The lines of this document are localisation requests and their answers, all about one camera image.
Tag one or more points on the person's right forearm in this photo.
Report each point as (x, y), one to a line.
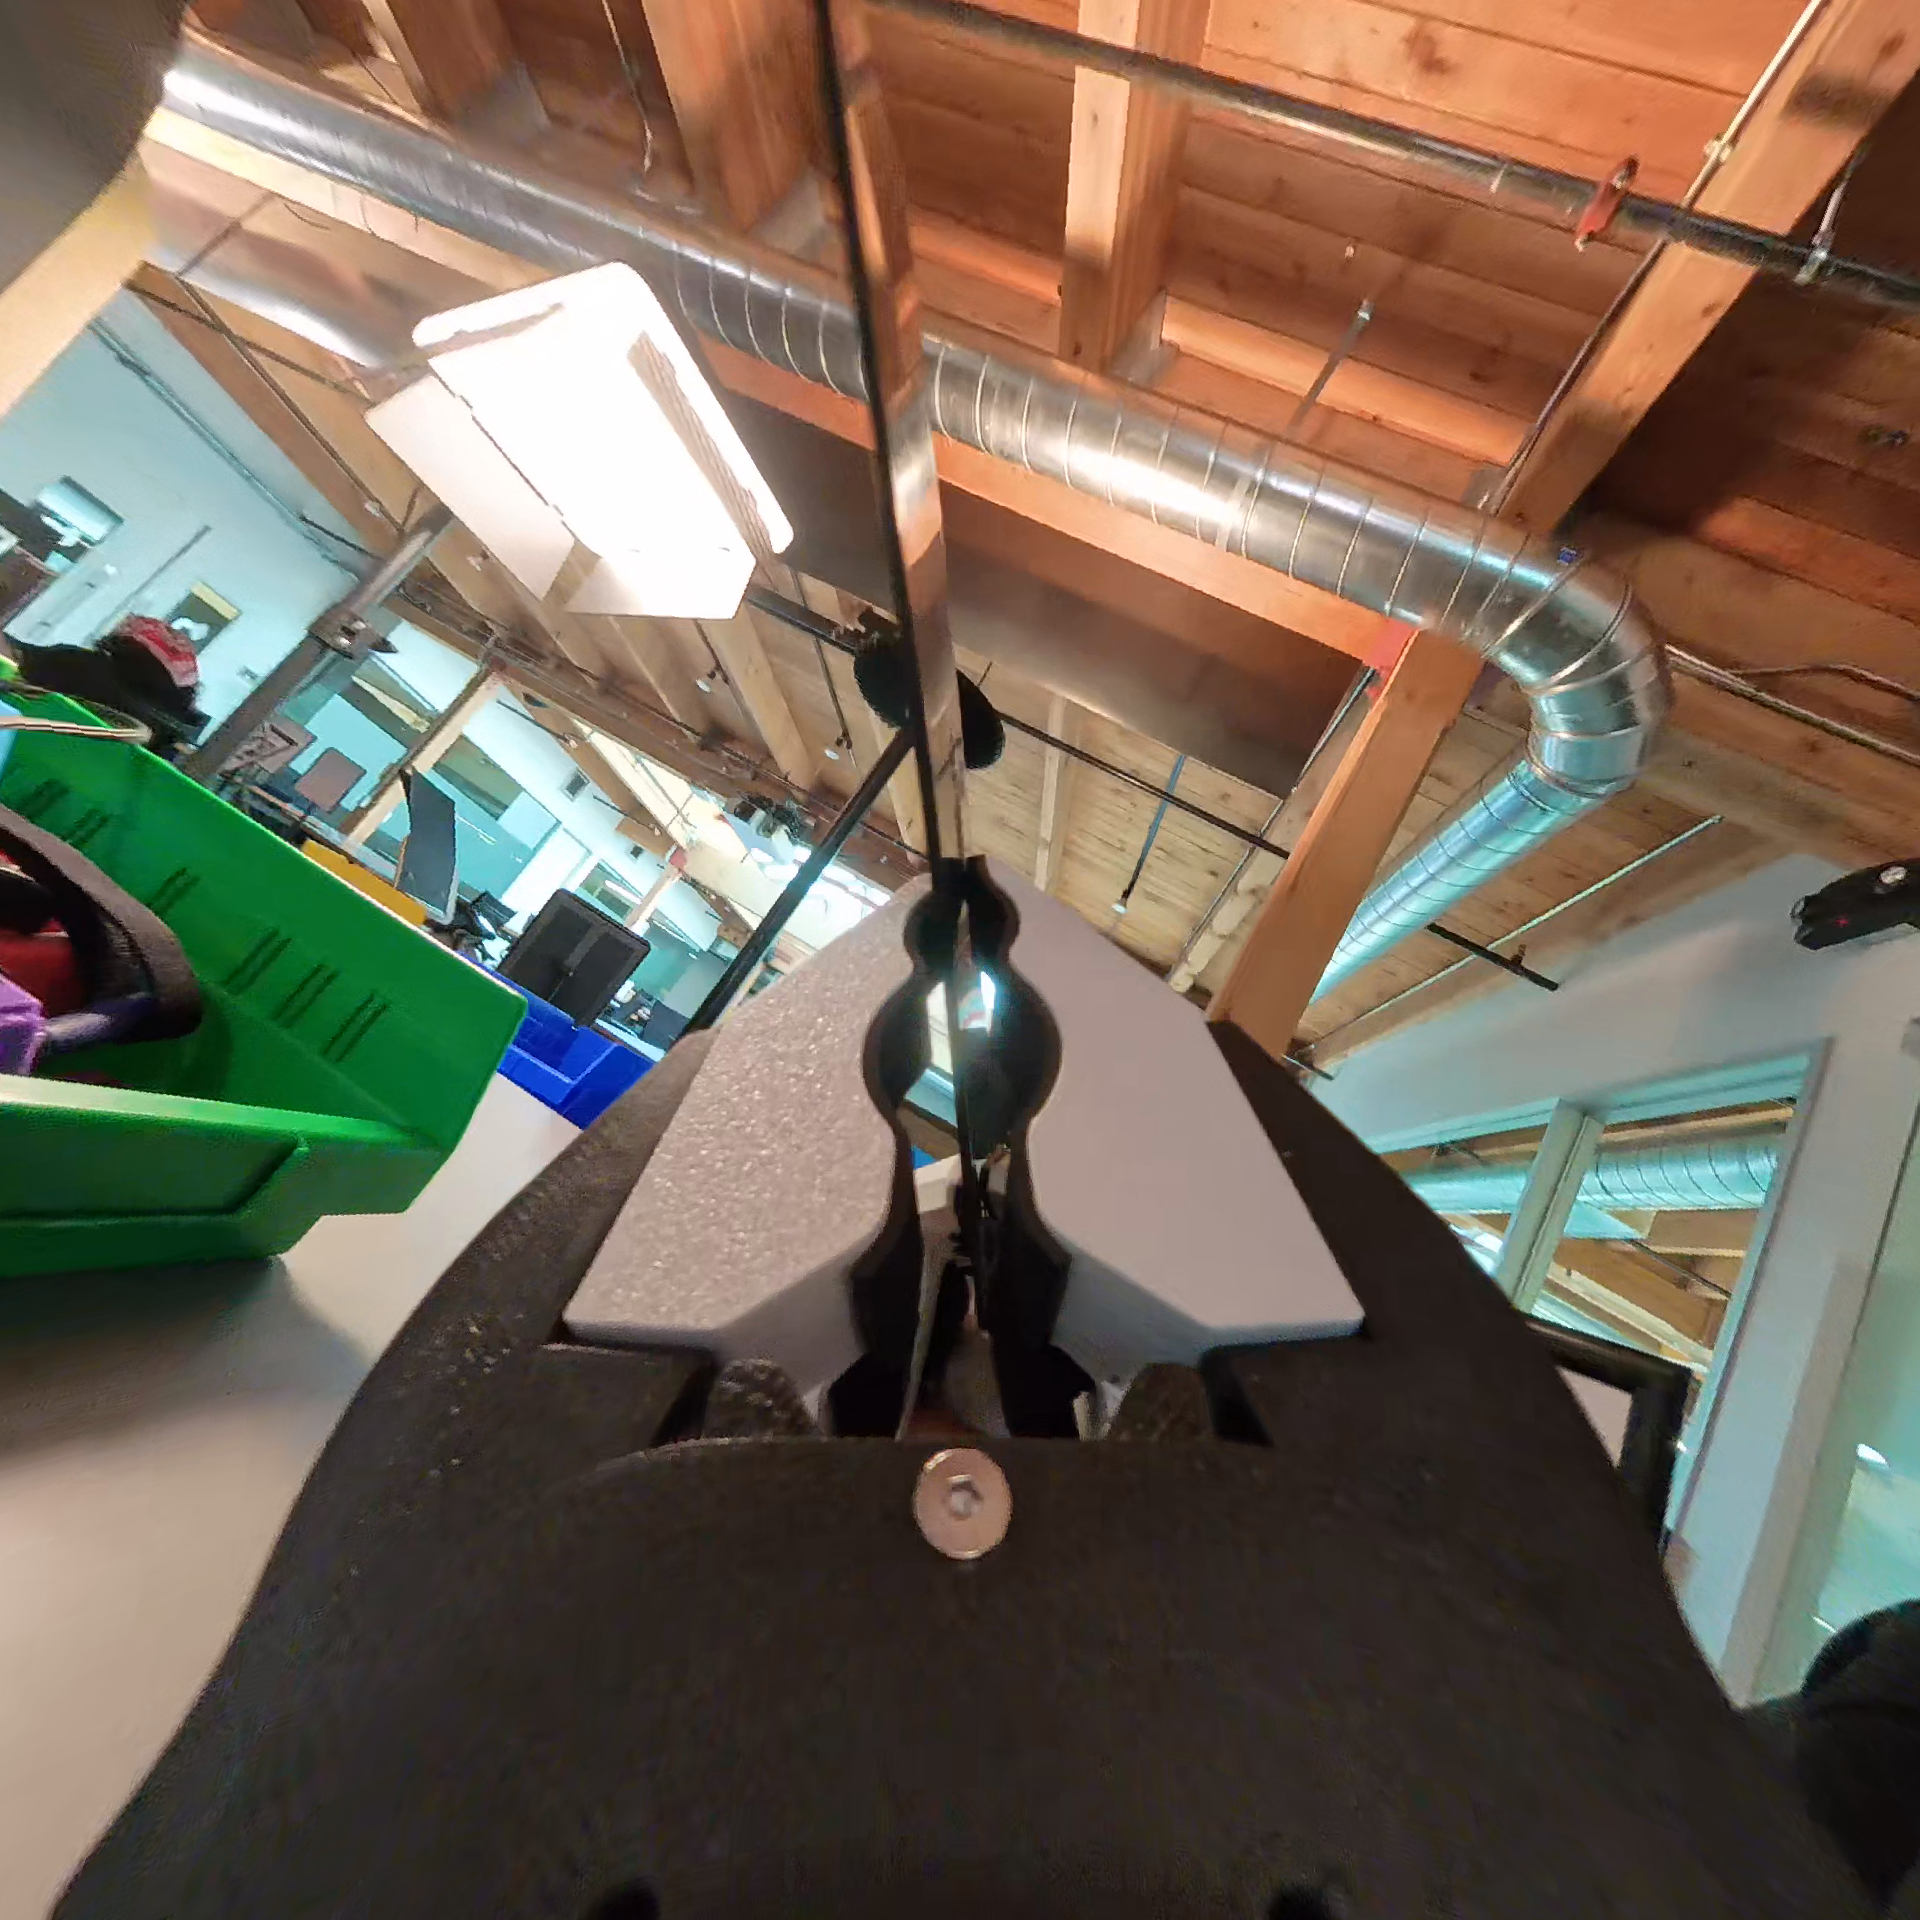
(1868, 1724)

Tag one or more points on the bright white light panel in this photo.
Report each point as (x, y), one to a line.
(600, 452)

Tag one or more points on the red soft item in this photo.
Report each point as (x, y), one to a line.
(37, 968)

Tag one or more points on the black and red bag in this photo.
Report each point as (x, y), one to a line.
(142, 661)

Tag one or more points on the wooden post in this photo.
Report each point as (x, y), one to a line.
(1334, 869)

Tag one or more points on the purple plastic part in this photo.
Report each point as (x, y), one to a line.
(18, 1036)

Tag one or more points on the black-framed marker sign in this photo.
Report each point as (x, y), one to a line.
(1658, 1424)

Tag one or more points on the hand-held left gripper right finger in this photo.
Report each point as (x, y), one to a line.
(1185, 1200)

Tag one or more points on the black ceiling device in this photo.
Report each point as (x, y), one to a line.
(1861, 909)

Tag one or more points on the grey light pole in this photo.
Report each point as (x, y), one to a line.
(345, 616)

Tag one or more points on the stack of blue bins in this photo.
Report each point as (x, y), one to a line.
(578, 1067)

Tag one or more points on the black padded band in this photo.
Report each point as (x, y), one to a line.
(148, 961)

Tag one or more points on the green plastic bin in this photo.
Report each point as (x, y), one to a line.
(300, 1051)

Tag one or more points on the black monitor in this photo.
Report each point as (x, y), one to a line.
(578, 953)

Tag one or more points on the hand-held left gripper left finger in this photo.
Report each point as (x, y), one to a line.
(733, 1200)

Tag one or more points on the bent silver air duct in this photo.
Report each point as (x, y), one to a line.
(1200, 465)

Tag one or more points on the black sheet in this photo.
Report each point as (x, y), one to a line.
(901, 452)

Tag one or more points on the grey ceiling pipe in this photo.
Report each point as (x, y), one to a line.
(1349, 136)

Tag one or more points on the black disc-top floor stand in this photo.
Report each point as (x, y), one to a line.
(885, 675)

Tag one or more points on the cream-framed black board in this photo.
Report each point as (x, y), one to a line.
(59, 105)

